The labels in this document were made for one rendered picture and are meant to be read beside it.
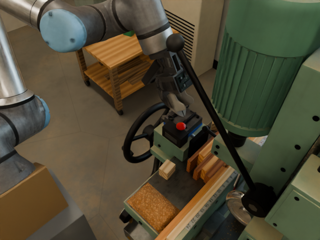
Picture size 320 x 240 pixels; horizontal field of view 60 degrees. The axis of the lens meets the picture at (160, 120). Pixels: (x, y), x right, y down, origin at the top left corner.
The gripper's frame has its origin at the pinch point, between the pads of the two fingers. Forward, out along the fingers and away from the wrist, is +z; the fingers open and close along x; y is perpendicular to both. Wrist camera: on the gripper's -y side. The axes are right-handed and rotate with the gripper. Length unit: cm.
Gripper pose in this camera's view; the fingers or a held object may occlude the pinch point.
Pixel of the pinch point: (180, 112)
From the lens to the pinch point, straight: 83.5
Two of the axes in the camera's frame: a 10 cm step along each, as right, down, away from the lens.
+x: 6.8, -5.5, 4.8
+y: 6.3, 1.2, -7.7
